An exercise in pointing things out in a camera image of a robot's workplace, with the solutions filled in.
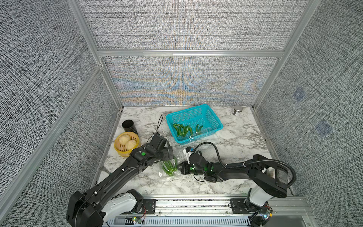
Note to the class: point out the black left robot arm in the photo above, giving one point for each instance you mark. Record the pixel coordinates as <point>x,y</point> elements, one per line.
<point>96,206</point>

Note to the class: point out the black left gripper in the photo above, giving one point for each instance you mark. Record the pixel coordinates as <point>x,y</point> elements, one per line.
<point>166,156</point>

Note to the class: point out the teal plastic basket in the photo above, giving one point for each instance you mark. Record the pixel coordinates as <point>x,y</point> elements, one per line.
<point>202,115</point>

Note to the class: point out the yellow bamboo steamer basket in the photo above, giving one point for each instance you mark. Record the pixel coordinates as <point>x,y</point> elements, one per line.
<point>121,150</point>

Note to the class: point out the pale steamed bun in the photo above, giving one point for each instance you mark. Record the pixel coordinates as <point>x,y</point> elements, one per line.
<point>123,139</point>

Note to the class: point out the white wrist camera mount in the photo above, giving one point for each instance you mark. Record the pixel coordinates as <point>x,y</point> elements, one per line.
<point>188,152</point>

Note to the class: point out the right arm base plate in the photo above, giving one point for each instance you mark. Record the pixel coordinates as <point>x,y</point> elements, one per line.
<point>238,206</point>

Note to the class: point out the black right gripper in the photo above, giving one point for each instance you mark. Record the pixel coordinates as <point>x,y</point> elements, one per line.
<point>183,170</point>

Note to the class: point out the black mug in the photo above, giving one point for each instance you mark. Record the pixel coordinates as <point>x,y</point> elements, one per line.
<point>129,126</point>

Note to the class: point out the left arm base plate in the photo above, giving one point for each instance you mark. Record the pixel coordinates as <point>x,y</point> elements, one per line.
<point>146,206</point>

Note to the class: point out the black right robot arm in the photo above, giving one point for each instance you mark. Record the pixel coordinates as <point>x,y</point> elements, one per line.
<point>272,177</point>

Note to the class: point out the small metal tin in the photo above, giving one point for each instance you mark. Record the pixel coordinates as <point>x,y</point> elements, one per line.
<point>237,110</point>

